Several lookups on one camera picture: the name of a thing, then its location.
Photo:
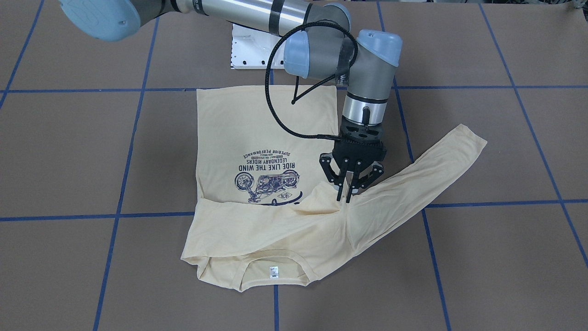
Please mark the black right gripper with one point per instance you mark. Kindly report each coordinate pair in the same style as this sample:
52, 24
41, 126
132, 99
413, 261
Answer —
329, 164

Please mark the beige long-sleeve printed shirt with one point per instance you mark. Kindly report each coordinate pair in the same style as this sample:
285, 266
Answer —
266, 214

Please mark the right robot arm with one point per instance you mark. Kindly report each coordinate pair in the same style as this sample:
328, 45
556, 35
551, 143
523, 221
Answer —
317, 43

